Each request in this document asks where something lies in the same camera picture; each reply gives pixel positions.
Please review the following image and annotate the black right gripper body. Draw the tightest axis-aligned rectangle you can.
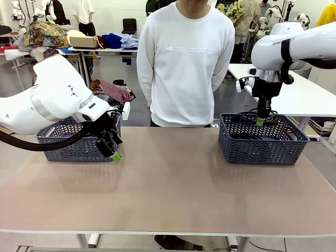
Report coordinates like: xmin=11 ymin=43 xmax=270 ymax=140
xmin=251 ymin=78 xmax=284 ymax=100

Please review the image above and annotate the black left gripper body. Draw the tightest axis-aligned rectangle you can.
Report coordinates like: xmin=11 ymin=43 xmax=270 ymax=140
xmin=96 ymin=111 xmax=122 ymax=138

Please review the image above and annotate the black cable with power connector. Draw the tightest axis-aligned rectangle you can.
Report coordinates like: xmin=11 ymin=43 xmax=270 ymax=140
xmin=237 ymin=109 xmax=279 ymax=125

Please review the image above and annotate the plaid clothes heap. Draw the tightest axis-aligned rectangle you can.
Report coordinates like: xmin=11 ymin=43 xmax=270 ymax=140
xmin=90 ymin=78 xmax=137 ymax=102

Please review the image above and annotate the blue-grey lattice plastic basket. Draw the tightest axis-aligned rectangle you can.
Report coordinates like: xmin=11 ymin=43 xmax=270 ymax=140
xmin=219 ymin=113 xmax=311 ymax=166
xmin=35 ymin=112 xmax=123 ymax=163

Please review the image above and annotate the person in beige jacket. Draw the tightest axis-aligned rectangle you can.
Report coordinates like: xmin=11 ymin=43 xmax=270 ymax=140
xmin=233 ymin=0 xmax=260 ymax=64

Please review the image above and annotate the white background table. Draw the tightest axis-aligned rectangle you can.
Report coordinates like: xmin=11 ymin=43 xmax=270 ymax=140
xmin=67 ymin=46 xmax=139 ymax=94

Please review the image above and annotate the black tripod pole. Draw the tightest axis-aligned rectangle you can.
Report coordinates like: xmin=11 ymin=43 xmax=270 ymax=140
xmin=283 ymin=4 xmax=292 ymax=23

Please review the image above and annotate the person in white sweatshirt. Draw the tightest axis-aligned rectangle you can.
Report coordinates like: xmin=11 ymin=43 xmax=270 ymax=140
xmin=136 ymin=0 xmax=236 ymax=128

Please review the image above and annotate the yellow floral shirt person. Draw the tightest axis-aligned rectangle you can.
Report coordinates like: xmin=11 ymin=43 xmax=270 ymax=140
xmin=215 ymin=0 xmax=245 ymax=26

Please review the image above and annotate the blue cloth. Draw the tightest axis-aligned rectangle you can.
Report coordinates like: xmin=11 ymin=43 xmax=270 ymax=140
xmin=101 ymin=33 xmax=123 ymax=49

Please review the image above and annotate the light blue shirt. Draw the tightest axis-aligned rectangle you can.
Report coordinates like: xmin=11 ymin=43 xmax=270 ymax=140
xmin=120 ymin=34 xmax=139 ymax=50

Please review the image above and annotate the closed flat cardboard box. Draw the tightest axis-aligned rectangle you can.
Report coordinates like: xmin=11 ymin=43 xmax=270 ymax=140
xmin=68 ymin=36 xmax=99 ymax=49

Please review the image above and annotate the white table leg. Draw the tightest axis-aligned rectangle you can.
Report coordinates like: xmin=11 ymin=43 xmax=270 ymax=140
xmin=76 ymin=233 xmax=101 ymax=249
xmin=227 ymin=236 xmax=249 ymax=252

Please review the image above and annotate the person in yellow jacket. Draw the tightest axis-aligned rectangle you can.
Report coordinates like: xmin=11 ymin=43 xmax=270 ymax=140
xmin=316 ymin=4 xmax=336 ymax=27

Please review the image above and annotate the black chair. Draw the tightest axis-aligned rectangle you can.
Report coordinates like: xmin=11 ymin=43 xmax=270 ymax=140
xmin=122 ymin=18 xmax=138 ymax=35

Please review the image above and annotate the pile of patterned clothes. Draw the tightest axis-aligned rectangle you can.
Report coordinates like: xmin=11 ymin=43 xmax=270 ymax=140
xmin=18 ymin=20 xmax=70 ymax=57

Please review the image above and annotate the person in white t-shirt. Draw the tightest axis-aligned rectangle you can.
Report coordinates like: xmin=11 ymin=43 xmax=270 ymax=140
xmin=72 ymin=0 xmax=95 ymax=37

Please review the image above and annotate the white ironing board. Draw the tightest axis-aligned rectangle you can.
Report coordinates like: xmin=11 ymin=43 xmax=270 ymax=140
xmin=4 ymin=48 xmax=37 ymax=79

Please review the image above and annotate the black shoe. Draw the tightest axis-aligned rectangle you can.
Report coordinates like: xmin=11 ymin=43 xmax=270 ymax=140
xmin=153 ymin=235 xmax=205 ymax=252

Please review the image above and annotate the person in black jacket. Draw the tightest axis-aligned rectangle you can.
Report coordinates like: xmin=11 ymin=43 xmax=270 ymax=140
xmin=51 ymin=0 xmax=69 ymax=25

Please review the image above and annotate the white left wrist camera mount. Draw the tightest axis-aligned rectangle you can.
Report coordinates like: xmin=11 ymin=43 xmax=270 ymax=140
xmin=112 ymin=101 xmax=131 ymax=121

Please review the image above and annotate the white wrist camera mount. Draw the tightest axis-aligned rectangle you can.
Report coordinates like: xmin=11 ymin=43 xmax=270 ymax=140
xmin=112 ymin=101 xmax=131 ymax=121
xmin=235 ymin=76 xmax=255 ymax=93

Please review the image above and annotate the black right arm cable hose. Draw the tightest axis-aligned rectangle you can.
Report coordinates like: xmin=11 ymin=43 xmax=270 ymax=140
xmin=280 ymin=39 xmax=336 ymax=85

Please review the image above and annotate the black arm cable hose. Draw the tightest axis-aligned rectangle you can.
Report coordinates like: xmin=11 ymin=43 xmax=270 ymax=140
xmin=280 ymin=39 xmax=336 ymax=85
xmin=0 ymin=122 xmax=106 ymax=152

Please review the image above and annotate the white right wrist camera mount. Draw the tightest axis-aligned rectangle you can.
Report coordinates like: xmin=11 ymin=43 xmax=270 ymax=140
xmin=235 ymin=76 xmax=255 ymax=93

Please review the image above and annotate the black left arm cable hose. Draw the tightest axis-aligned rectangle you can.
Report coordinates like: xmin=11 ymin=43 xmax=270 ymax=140
xmin=0 ymin=122 xmax=106 ymax=152

